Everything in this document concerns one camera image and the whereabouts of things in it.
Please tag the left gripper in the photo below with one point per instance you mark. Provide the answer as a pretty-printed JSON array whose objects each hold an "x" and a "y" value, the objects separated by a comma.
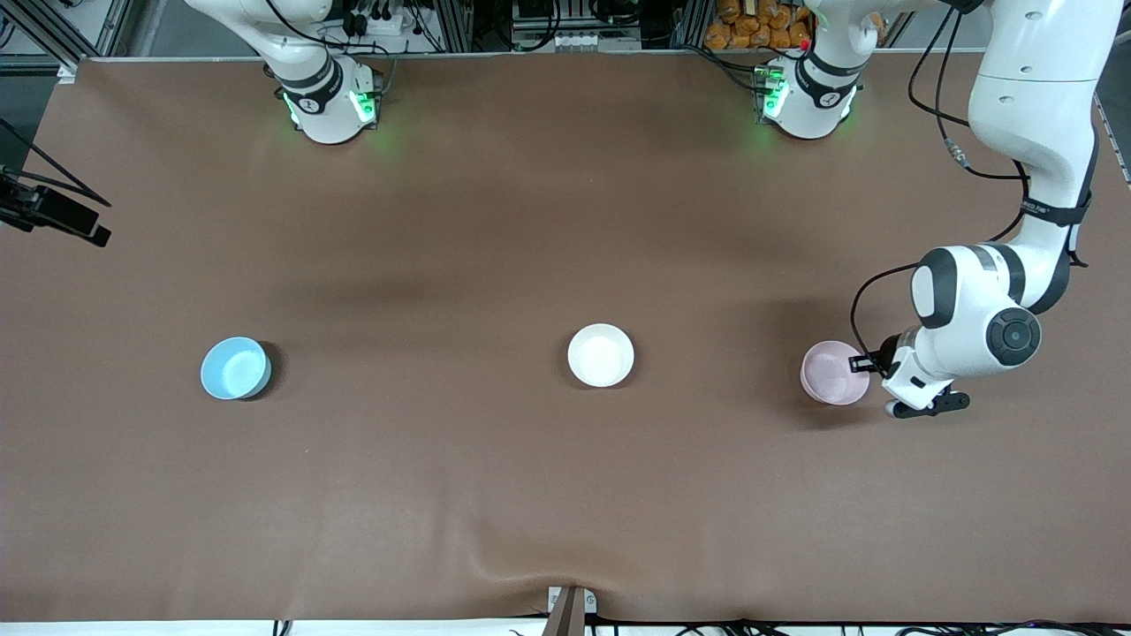
[{"x": 883, "y": 356}]

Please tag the brown table cover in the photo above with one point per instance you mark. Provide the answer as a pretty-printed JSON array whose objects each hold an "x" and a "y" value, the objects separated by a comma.
[{"x": 565, "y": 486}]

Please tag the metal bracket with bar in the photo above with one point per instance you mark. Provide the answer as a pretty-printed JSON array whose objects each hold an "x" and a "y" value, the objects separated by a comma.
[{"x": 570, "y": 614}]

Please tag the pink bowl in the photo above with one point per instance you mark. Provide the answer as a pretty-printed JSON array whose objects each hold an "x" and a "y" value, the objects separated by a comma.
[{"x": 826, "y": 375}]

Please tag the white socket strip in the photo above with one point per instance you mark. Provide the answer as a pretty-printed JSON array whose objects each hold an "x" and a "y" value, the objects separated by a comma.
[{"x": 579, "y": 41}]

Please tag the orange snack pile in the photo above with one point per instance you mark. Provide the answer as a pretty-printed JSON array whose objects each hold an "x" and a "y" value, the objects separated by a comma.
[{"x": 751, "y": 26}]

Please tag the white power strip with plugs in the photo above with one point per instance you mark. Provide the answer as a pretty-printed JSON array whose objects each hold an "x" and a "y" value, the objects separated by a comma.
[{"x": 380, "y": 25}]

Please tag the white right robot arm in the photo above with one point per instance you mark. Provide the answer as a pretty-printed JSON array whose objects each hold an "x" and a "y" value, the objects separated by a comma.
[{"x": 322, "y": 97}]

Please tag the blue bowl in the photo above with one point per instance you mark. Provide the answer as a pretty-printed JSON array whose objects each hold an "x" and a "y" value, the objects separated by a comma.
[{"x": 234, "y": 369}]

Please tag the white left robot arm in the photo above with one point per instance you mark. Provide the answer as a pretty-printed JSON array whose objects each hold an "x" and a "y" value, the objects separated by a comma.
[{"x": 1034, "y": 71}]

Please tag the white bowl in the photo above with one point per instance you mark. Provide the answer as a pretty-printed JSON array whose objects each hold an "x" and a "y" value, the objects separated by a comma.
[{"x": 601, "y": 355}]

